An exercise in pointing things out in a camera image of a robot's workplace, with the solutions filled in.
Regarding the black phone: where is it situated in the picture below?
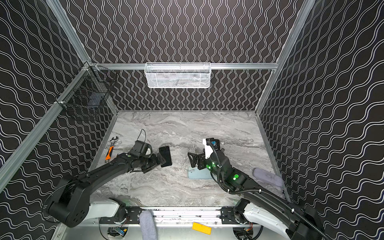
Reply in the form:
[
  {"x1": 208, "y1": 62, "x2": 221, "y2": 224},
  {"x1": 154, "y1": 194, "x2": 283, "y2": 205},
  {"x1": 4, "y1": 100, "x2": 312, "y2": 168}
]
[{"x1": 159, "y1": 146, "x2": 172, "y2": 168}]

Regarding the light blue phone case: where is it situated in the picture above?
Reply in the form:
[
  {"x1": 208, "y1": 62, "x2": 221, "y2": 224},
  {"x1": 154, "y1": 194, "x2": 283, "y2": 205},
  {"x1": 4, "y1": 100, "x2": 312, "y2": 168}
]
[{"x1": 187, "y1": 168, "x2": 212, "y2": 180}]

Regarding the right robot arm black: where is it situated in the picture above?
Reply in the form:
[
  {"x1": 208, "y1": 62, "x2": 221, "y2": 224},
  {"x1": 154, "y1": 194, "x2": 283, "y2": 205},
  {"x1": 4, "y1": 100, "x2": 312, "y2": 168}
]
[{"x1": 188, "y1": 151, "x2": 329, "y2": 240}]

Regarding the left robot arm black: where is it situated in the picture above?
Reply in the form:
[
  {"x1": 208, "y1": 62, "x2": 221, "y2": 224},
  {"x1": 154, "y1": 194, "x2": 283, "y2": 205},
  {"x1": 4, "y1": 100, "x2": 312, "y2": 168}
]
[{"x1": 43, "y1": 140, "x2": 172, "y2": 228}]

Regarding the orange adjustable wrench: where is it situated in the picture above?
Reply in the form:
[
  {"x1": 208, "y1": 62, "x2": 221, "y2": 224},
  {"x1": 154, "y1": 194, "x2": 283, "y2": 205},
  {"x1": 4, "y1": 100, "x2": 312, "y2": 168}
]
[{"x1": 105, "y1": 136, "x2": 119, "y2": 163}]

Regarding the purple grey cloth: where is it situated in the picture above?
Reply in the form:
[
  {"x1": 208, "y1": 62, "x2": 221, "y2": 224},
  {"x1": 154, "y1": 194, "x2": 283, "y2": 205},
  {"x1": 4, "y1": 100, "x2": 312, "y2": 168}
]
[{"x1": 253, "y1": 168, "x2": 283, "y2": 188}]

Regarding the yellow card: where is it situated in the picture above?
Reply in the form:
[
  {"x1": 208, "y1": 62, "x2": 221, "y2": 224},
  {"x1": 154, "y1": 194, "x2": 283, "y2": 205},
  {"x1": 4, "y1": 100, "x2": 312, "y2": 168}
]
[{"x1": 192, "y1": 223, "x2": 212, "y2": 235}]

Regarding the white mesh basket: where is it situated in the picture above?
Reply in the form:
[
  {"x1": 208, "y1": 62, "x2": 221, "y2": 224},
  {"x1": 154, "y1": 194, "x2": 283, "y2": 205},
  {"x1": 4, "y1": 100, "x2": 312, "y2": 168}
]
[{"x1": 144, "y1": 62, "x2": 212, "y2": 89}]

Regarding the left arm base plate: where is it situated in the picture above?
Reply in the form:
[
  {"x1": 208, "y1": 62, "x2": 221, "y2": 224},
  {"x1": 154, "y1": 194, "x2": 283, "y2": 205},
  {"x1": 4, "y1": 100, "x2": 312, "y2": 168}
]
[{"x1": 100, "y1": 207, "x2": 143, "y2": 225}]

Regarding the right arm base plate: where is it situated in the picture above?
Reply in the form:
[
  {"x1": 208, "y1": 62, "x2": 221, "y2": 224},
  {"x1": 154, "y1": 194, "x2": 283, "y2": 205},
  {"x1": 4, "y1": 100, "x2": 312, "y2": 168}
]
[{"x1": 218, "y1": 207, "x2": 251, "y2": 225}]

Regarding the black wire basket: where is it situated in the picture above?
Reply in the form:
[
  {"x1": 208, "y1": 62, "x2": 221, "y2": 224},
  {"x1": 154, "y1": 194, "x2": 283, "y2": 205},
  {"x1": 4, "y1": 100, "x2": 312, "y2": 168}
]
[{"x1": 59, "y1": 66, "x2": 117, "y2": 122}]

